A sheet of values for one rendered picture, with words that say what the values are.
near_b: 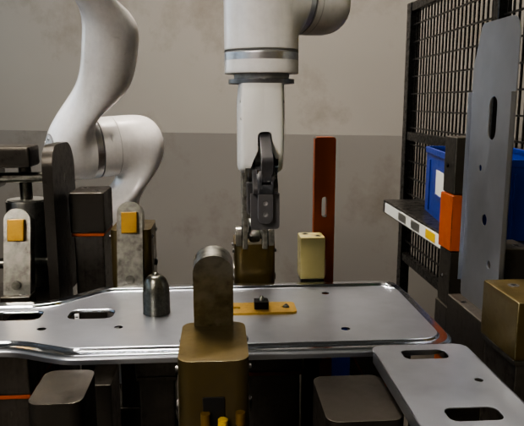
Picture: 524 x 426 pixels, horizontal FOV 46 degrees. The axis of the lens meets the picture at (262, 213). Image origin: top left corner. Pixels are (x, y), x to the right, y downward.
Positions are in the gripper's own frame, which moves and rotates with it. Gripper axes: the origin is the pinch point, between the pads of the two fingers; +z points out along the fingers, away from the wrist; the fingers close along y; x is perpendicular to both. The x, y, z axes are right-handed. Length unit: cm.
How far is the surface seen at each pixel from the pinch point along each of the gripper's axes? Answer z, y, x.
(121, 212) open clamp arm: 2.3, -14.6, -18.7
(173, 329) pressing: 11.9, 6.0, -10.3
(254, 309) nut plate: 11.6, 1.0, -1.0
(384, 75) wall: -24, -203, 69
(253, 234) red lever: 5.4, -13.0, -0.4
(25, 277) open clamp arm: 10.6, -11.7, -31.5
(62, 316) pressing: 11.8, 0.9, -23.7
